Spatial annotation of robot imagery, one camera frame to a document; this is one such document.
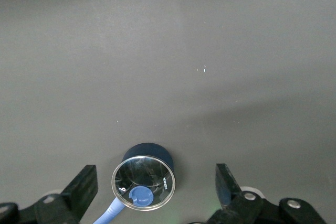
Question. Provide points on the dark blue saucepan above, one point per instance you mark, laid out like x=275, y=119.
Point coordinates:
x=149, y=150

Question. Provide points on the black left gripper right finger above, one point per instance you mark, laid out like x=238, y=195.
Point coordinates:
x=225, y=187

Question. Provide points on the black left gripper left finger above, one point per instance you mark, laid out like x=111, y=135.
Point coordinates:
x=78, y=190

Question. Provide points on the glass lid with blue knob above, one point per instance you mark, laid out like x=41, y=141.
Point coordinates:
x=141, y=174

